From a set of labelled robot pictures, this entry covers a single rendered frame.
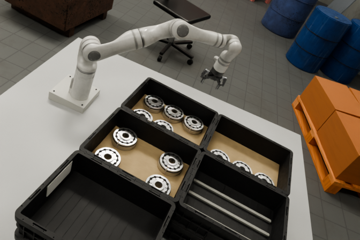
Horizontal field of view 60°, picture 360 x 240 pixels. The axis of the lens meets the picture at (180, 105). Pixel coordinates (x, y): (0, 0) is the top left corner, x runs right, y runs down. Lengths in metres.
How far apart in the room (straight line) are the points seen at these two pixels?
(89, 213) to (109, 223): 0.07
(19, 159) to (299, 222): 1.28
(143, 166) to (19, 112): 0.64
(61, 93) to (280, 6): 4.70
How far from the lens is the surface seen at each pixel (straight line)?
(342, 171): 3.07
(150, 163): 1.31
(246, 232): 1.31
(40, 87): 1.74
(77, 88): 1.59
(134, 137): 1.34
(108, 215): 1.15
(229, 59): 1.69
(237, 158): 1.53
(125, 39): 1.45
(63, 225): 1.11
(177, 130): 1.49
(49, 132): 1.52
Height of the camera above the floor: 1.81
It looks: 36 degrees down
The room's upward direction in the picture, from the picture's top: 24 degrees clockwise
